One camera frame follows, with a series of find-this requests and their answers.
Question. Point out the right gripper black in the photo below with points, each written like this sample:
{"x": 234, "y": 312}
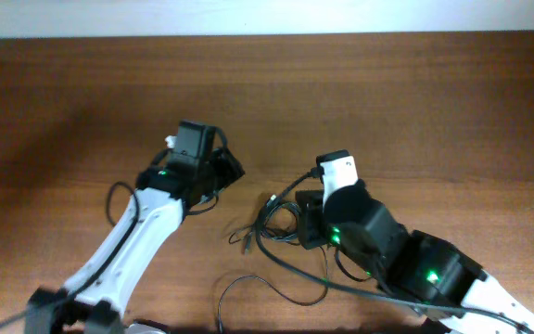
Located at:
{"x": 309, "y": 219}

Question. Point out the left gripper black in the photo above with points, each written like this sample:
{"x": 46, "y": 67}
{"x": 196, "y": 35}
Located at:
{"x": 226, "y": 166}

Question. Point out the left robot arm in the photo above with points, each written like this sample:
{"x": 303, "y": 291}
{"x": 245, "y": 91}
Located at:
{"x": 189, "y": 171}

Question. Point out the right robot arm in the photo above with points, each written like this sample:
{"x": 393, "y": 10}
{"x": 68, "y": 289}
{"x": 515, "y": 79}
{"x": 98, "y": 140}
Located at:
{"x": 436, "y": 278}

